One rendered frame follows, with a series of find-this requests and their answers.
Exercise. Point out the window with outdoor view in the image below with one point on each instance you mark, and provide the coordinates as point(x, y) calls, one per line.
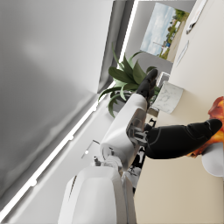
point(159, 29)

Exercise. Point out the white ceiling light strip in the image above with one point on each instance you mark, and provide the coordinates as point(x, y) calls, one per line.
point(70, 136)

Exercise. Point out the white plate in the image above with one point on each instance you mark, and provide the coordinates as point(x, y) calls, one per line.
point(215, 162)

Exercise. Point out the potted plant in marble pot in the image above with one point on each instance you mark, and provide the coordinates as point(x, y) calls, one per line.
point(128, 75)

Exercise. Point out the roasted orange drumstick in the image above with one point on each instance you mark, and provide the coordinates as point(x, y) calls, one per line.
point(217, 112)

